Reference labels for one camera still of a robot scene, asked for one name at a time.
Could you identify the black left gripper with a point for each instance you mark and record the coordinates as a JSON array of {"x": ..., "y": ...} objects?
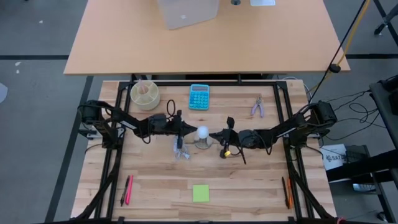
[{"x": 172, "y": 127}]

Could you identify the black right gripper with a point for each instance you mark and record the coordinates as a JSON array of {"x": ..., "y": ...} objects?
[{"x": 231, "y": 137}]

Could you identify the white lightbulb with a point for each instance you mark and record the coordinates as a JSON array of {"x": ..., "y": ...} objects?
[{"x": 203, "y": 132}]

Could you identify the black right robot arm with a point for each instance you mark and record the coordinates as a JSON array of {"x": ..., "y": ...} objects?
[{"x": 280, "y": 132}]

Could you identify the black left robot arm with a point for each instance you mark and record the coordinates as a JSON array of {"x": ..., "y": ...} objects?
[{"x": 130, "y": 123}]

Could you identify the blue calculator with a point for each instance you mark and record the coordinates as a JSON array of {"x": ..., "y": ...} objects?
[{"x": 199, "y": 97}]

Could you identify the cream round desk organizer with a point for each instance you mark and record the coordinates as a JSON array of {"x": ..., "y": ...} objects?
[{"x": 145, "y": 96}]

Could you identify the green sticky note pad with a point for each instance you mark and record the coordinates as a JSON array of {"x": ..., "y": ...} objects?
[{"x": 201, "y": 193}]

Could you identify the pink stick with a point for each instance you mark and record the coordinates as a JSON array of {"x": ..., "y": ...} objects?
[{"x": 142, "y": 88}]

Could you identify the pink pen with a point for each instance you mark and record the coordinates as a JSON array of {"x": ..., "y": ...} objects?
[{"x": 129, "y": 189}]

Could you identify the large light wooden desk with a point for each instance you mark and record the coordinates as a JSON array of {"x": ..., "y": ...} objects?
[{"x": 202, "y": 46}]

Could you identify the black pen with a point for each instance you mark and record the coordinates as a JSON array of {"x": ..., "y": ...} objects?
[{"x": 125, "y": 190}]

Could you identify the orange pen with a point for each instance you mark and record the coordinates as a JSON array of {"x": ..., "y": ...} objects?
[{"x": 290, "y": 193}]

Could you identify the white labelled box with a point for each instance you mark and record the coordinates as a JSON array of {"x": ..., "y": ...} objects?
[{"x": 333, "y": 157}]

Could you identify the black desk grommet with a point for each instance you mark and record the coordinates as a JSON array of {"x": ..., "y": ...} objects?
[{"x": 236, "y": 2}]

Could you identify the white flat device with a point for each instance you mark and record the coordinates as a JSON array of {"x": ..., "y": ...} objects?
[{"x": 262, "y": 2}]

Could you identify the black equipment cart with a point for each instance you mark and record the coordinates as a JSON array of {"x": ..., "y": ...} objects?
[{"x": 384, "y": 102}]

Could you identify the white floor scrap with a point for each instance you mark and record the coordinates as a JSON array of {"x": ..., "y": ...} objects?
[{"x": 18, "y": 63}]

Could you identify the black chair base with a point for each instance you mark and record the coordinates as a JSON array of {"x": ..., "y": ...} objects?
[{"x": 387, "y": 20}]

